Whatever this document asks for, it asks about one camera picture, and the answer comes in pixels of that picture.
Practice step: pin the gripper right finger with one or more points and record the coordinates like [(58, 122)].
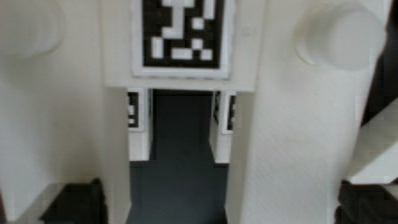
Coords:
[(367, 205)]

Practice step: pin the white chair leg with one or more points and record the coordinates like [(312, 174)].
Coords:
[(220, 125), (138, 123)]

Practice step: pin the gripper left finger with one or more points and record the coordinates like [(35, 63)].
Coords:
[(69, 204)]

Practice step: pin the white chair back frame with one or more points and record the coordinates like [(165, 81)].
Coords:
[(286, 50)]

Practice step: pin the white chair seat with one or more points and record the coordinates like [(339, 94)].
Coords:
[(373, 166)]

